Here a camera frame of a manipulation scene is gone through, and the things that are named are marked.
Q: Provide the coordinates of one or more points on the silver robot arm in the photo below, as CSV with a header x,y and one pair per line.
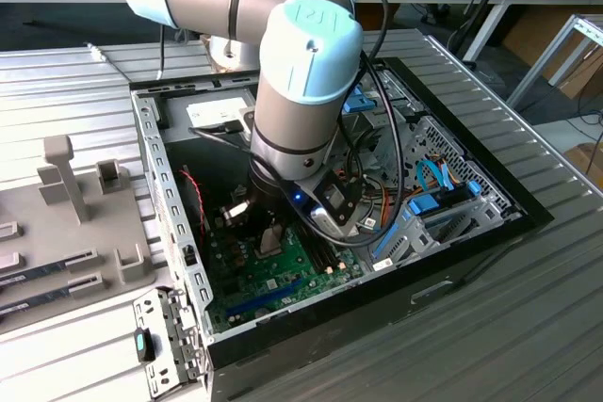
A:
x,y
301,129

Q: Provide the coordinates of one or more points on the brown square base plate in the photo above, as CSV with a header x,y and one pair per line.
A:
x,y
205,44

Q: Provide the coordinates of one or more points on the grey parts rack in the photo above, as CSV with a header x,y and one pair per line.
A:
x,y
94,223

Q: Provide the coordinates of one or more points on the black RAM slot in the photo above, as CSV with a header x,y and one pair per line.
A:
x,y
333,256
328,257
316,261
322,258

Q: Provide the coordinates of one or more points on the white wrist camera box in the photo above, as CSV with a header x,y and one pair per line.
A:
x,y
325,220

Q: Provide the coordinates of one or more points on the silver coin battery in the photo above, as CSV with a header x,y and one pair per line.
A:
x,y
262,312

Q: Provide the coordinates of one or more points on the RAM stick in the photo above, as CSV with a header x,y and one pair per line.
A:
x,y
33,300
33,274

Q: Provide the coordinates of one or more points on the cardboard box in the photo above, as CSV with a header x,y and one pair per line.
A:
x,y
586,162
581,75

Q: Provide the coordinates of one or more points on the grey power supply unit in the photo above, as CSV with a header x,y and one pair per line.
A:
x,y
198,162

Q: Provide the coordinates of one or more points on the blue expansion slot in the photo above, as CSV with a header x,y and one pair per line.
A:
x,y
264,299

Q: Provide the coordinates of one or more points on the aluminium profile frame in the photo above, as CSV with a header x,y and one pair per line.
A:
x,y
542,59

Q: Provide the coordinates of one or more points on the black case fan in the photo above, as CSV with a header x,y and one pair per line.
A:
x,y
190,204

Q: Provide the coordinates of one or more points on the hard disk in blue carrier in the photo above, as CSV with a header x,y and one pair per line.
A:
x,y
424,205

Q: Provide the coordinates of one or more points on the blue plastic drive latch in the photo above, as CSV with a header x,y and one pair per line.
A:
x,y
360,103

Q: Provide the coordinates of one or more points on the silver green CPU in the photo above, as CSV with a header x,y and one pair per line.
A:
x,y
271,242

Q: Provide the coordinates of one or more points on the grey optical drive cage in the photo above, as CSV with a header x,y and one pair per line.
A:
x,y
372,124

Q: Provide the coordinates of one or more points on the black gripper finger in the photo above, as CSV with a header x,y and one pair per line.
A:
x,y
235,211

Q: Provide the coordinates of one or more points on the green motherboard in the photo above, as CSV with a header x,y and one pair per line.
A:
x,y
282,279

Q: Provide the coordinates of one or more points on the black latch teal button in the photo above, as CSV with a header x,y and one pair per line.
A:
x,y
141,345

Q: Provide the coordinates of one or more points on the black PC case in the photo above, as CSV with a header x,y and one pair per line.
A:
x,y
330,341

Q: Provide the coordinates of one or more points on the hinged metal slot retainer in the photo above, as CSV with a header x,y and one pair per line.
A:
x,y
164,326

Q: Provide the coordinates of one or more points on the perforated metal disk bay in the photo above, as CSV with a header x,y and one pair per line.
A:
x,y
471,171

